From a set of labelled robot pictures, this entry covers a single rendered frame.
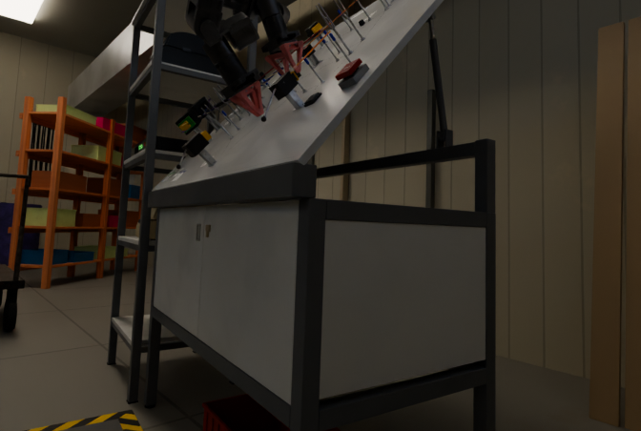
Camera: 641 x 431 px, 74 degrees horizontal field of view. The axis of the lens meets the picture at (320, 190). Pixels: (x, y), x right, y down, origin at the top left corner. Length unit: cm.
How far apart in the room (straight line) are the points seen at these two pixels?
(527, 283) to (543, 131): 91
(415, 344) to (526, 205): 192
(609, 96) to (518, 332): 141
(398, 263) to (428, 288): 12
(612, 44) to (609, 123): 39
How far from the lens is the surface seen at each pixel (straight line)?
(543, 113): 289
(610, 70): 246
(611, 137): 233
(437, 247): 106
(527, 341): 290
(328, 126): 86
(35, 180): 558
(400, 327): 99
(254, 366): 104
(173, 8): 247
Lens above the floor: 74
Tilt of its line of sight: 5 degrees up
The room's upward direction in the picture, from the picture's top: 2 degrees clockwise
